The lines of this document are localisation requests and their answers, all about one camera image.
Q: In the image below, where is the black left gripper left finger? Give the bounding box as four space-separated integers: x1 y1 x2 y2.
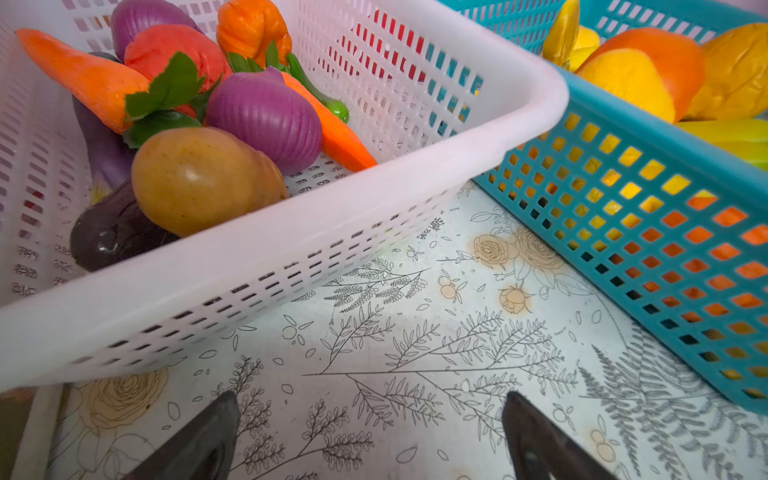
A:
124 391 240 480

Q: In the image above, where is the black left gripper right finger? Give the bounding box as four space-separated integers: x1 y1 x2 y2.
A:
501 391 615 480

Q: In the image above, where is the floral table mat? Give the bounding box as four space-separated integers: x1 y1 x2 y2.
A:
42 184 767 479

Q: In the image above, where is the dark purple toy eggplant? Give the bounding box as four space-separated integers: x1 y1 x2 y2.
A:
70 180 179 272

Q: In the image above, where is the brown toy potato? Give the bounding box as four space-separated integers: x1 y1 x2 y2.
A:
131 127 289 237

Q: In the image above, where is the teal plastic basket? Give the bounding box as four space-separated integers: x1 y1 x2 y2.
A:
437 0 768 415

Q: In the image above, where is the orange toy carrot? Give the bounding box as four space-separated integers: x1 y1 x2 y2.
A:
16 28 149 134
281 72 378 172

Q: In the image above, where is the purple toy onion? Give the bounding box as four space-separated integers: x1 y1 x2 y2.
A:
111 0 200 61
205 68 322 175

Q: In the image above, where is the white plastic basket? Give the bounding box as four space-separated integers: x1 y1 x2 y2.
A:
1 1 569 390

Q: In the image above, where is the orange yellow toy mango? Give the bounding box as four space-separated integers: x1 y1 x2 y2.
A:
576 27 705 123

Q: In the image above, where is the red toy tomato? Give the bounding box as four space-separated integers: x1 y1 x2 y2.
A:
123 24 232 122

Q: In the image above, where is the yellow toy lemon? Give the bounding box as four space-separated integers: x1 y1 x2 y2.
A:
684 23 767 120

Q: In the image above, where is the orange toy pepper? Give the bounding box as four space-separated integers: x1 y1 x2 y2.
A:
216 0 292 67

